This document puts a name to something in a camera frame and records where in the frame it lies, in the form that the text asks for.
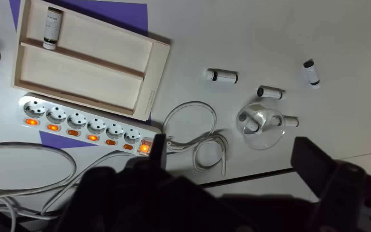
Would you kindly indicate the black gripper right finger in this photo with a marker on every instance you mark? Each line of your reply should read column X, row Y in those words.
column 312, row 165

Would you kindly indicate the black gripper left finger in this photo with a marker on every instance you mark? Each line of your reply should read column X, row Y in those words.
column 158, row 150

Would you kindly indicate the clear glass cup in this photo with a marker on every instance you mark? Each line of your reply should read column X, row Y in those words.
column 261, row 126

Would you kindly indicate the white power strip orange switches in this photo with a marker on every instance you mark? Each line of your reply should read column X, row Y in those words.
column 68, row 128

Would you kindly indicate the light wooden divided tray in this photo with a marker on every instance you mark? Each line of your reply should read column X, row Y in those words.
column 87, row 81

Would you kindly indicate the purple paper sheet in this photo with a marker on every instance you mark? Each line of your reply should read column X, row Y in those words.
column 126, row 13

